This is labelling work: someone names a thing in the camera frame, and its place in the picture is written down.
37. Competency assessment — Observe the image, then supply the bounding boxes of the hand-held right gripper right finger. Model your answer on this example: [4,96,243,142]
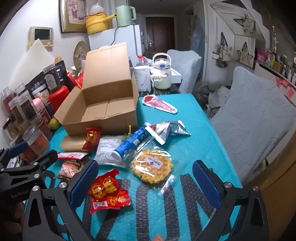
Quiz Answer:
[192,160,271,241]

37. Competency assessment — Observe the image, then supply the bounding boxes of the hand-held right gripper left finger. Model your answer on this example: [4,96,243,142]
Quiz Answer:
[22,159,100,241]

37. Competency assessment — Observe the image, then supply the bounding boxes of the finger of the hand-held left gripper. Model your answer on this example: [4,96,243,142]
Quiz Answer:
[0,141,29,163]
[0,149,58,177]

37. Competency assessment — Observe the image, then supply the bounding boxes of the pink green-edged snack packet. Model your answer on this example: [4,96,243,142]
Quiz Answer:
[57,157,90,180]

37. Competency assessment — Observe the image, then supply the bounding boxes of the large red snack packet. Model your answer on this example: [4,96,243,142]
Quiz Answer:
[88,169,132,215]

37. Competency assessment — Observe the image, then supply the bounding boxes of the red white snack packet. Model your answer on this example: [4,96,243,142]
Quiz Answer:
[57,152,89,161]

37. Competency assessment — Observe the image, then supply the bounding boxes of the green round fruit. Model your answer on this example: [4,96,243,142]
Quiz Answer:
[49,118,61,130]

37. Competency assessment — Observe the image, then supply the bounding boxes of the white snack pouch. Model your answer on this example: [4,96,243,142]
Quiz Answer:
[94,136,126,166]

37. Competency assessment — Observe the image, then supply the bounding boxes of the small red snack packet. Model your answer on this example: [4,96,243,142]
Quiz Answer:
[82,127,102,151]

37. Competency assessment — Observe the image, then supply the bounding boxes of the waffle cookie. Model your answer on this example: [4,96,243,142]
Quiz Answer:
[128,137,176,195]

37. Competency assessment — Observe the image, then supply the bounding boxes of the blue candy tube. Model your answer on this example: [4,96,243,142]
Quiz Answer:
[112,124,152,163]

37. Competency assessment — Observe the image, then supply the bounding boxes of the silver foil snack packet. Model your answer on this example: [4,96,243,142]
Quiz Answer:
[150,120,191,145]

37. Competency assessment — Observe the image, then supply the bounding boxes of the brown cardboard box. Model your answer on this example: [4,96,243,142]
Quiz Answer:
[54,42,139,151]

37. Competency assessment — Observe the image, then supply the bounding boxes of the cluster of clear plastic jars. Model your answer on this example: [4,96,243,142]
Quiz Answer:
[0,82,52,163]

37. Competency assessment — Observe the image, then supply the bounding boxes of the pink bottle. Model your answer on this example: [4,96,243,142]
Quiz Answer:
[32,98,51,127]

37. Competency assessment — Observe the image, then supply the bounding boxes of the teal bubble mat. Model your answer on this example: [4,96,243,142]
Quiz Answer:
[25,93,243,241]

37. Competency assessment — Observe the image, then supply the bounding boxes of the red plastic container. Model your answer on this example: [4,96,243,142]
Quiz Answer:
[48,86,70,114]

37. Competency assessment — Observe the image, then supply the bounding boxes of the black pouch with beige label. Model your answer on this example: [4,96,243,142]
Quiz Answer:
[25,72,56,116]

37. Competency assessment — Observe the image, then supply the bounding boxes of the red gift box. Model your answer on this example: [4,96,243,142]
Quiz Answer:
[68,71,85,90]

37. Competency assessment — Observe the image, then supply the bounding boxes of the large grey covered chair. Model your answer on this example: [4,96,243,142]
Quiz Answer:
[210,66,296,183]

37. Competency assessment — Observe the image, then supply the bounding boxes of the white floral bag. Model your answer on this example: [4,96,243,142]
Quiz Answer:
[208,86,232,108]

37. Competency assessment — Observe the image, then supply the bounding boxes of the white foam board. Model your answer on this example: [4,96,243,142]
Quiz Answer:
[7,38,55,86]

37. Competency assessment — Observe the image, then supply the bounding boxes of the pink cone-shaped packet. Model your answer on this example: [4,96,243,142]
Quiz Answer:
[142,94,178,114]

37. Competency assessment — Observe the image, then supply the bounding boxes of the black white patterned cloth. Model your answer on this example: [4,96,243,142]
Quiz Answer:
[139,83,181,95]

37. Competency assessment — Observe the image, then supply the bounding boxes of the round woven tray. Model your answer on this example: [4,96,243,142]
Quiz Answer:
[73,40,90,67]

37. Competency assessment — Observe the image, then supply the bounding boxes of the small grey covered chair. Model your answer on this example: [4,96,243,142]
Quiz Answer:
[167,49,202,94]

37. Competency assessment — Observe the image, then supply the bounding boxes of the white cartoon water bottle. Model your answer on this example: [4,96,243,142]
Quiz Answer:
[150,53,173,90]

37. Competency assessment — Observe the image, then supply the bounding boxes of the white paper roll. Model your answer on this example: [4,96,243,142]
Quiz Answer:
[134,65,151,92]

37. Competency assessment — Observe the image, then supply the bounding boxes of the white mini fridge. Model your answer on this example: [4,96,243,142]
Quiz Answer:
[88,24,142,58]

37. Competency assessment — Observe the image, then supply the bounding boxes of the white canvas tote bag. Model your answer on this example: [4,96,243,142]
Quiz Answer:
[216,32,233,67]
[237,42,253,68]

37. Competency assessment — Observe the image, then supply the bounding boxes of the red printed plastic bag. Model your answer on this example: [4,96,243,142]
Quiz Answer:
[136,56,152,67]

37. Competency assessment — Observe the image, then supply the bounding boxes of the row of shelf bottles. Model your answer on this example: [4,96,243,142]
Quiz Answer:
[255,25,296,85]

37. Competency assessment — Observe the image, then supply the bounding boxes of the yellow pot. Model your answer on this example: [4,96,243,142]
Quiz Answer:
[83,13,118,36]

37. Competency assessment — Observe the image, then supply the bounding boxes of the framed flower picture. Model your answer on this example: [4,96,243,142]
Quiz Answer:
[59,0,89,34]

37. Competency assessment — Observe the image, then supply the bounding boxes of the blue plastic-wrapped panel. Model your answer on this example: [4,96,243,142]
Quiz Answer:
[191,16,205,56]

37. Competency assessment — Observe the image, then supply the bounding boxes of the dark brown door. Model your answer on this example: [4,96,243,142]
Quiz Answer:
[146,17,175,56]

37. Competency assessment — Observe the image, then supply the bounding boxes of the clear plastic bag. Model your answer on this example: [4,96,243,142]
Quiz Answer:
[90,3,107,16]

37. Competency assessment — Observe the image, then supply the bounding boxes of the green electric kettle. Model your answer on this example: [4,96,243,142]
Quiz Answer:
[115,5,136,29]

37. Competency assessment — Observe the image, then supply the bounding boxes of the beige wall intercom panel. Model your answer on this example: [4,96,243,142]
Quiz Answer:
[28,27,54,48]

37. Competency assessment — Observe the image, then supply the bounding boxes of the black power cable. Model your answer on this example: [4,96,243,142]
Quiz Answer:
[111,25,125,47]

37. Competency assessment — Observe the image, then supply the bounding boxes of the star wall decoration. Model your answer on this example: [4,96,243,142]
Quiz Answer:
[233,13,257,35]

